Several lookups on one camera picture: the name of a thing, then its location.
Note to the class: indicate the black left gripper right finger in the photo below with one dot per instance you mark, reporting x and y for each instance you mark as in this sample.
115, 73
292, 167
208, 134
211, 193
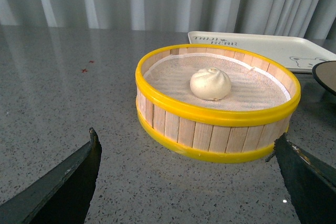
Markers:
309, 181

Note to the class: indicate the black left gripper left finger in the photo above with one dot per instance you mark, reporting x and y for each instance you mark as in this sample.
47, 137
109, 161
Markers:
62, 195

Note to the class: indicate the beige plate with black rim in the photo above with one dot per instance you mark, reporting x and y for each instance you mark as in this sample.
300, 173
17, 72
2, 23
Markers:
324, 74

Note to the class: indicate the white steamed bun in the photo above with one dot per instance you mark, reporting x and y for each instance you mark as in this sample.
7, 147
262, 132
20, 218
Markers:
210, 84

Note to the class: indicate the cream bear print tray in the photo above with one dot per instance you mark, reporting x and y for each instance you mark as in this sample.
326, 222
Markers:
296, 54

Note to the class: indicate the white mesh steamer liner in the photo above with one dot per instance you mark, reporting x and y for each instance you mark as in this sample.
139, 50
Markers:
252, 88

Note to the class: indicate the yellow rimmed wooden steamer basket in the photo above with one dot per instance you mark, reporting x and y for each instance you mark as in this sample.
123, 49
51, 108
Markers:
209, 134

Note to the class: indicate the grey pleated curtain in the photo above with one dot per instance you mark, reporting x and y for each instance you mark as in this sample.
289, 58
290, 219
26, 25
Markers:
312, 19

